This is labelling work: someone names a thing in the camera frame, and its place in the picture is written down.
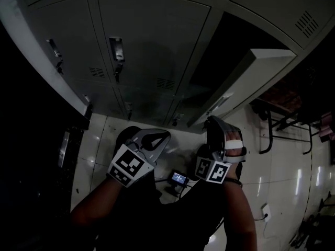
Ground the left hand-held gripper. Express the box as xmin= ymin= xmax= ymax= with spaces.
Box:
xmin=106 ymin=128 xmax=172 ymax=188

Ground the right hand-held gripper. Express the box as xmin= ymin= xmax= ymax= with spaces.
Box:
xmin=194 ymin=115 xmax=248 ymax=185

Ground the grey metal locker cabinet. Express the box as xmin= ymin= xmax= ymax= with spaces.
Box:
xmin=0 ymin=0 xmax=335 ymax=135

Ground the person's right forearm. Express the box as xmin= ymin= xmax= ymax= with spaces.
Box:
xmin=221 ymin=178 xmax=259 ymax=251

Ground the person's left forearm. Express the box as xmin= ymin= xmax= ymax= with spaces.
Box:
xmin=70 ymin=176 xmax=127 ymax=229

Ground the person's right hand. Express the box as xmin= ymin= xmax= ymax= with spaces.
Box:
xmin=224 ymin=130 xmax=248 ymax=164

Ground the dark wrist band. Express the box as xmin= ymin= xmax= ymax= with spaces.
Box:
xmin=224 ymin=177 xmax=243 ymax=188

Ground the small black screen device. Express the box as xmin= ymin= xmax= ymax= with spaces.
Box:
xmin=167 ymin=169 xmax=189 ymax=188

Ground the person's black clothing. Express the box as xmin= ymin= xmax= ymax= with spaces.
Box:
xmin=93 ymin=163 xmax=231 ymax=251

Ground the white floor power socket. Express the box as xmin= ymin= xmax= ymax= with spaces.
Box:
xmin=261 ymin=203 xmax=273 ymax=222

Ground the black tangled floor equipment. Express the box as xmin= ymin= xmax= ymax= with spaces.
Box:
xmin=289 ymin=191 xmax=335 ymax=249

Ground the pink cloth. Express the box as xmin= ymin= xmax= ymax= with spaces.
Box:
xmin=319 ymin=110 xmax=335 ymax=144

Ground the black cable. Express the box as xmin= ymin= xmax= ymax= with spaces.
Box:
xmin=154 ymin=176 xmax=199 ymax=199

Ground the silver bar handle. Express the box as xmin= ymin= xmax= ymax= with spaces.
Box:
xmin=57 ymin=130 xmax=71 ymax=167

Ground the black metal frame table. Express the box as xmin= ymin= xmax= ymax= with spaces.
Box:
xmin=250 ymin=59 xmax=324 ymax=156

